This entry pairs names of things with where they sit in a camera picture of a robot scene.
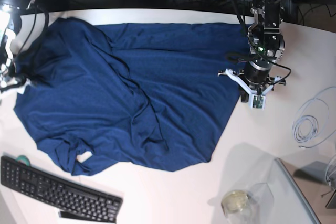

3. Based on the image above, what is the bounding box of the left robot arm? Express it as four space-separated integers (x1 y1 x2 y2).
218 0 286 109

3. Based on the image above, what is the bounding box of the clear glass jar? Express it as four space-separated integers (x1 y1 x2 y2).
221 183 274 223

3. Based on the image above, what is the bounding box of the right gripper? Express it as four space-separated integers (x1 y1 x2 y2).
1 69 29 94

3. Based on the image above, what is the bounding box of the green tape roll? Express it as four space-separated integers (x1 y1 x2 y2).
16 155 31 166

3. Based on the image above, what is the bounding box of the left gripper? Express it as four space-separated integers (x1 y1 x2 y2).
218 60 286 110

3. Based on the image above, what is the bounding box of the black keyboard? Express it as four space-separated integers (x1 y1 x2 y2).
1 156 123 223

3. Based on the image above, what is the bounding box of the grey metal stand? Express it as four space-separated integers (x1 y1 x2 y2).
294 161 335 209

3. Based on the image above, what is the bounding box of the blue t-shirt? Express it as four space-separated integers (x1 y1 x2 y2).
14 18 248 176

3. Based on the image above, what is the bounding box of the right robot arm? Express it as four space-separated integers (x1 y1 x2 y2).
1 0 35 94

